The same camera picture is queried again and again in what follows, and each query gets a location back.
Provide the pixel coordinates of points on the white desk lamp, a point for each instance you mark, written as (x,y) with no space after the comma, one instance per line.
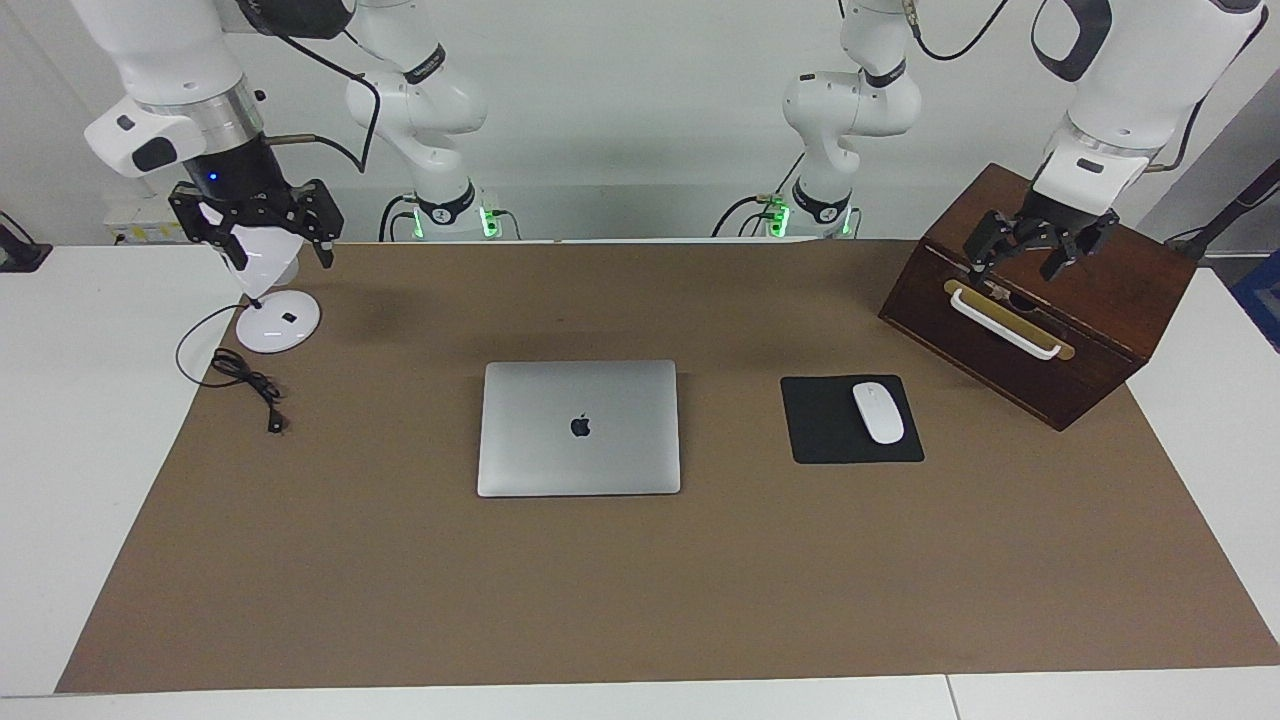
(280,325)

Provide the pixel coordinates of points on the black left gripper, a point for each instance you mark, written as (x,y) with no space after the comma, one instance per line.
(1055,218)

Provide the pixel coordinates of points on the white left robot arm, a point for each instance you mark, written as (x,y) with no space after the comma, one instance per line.
(1140,70)

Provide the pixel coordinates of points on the black desk clamp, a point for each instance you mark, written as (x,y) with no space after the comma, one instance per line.
(20,255)

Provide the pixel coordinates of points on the white power strip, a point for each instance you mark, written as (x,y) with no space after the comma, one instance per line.
(135,225)

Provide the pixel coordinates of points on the dark brown wooden box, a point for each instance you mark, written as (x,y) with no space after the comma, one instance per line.
(1100,290)

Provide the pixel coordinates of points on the brown table mat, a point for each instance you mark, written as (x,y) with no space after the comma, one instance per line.
(640,590)

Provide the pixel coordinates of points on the blue crate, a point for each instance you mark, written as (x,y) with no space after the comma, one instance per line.
(1262,300)

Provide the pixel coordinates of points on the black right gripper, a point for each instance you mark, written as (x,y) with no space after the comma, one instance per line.
(240,180)

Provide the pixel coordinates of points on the black stand pole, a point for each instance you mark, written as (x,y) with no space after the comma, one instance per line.
(1235,205)

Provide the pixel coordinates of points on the grey laptop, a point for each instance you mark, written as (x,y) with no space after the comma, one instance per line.
(580,430)

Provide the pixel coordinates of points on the black mouse pad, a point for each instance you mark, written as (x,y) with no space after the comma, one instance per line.
(825,425)

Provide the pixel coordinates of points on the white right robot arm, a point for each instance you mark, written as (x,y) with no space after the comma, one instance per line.
(170,50)

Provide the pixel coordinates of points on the white computer mouse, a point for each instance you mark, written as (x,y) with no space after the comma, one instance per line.
(878,412)

